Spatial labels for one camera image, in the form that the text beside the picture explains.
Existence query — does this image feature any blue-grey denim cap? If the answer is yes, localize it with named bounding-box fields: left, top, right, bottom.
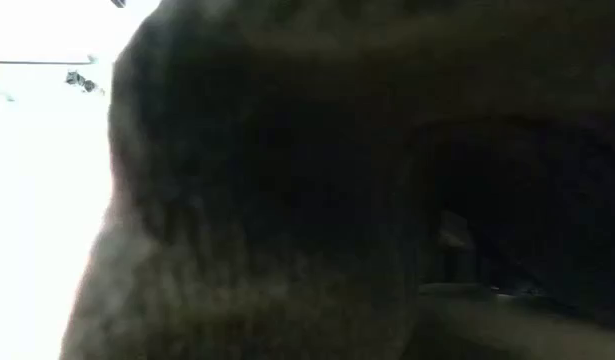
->
left=59, top=0, right=615, bottom=360

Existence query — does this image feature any black overhead frame beam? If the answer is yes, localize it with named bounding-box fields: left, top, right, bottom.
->
left=0, top=58, right=97, bottom=67

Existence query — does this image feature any black ceiling camera cluster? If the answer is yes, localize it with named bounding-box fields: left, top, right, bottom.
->
left=64, top=69, right=106, bottom=97

